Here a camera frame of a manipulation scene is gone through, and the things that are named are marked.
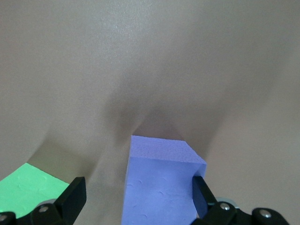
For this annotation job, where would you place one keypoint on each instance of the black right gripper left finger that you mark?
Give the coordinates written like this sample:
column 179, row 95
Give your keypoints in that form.
column 70, row 199

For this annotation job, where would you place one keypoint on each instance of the purple foam cube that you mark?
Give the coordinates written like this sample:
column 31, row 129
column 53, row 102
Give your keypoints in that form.
column 159, row 187

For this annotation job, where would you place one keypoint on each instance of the green foam cube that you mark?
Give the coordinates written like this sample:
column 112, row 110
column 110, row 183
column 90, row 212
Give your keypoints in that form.
column 28, row 185

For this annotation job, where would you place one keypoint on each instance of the brown table cover sheet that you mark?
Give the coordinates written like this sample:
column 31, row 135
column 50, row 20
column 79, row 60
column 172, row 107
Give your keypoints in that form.
column 150, row 70

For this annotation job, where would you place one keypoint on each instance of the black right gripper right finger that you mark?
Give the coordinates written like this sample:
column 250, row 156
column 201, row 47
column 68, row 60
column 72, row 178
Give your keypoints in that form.
column 218, row 215

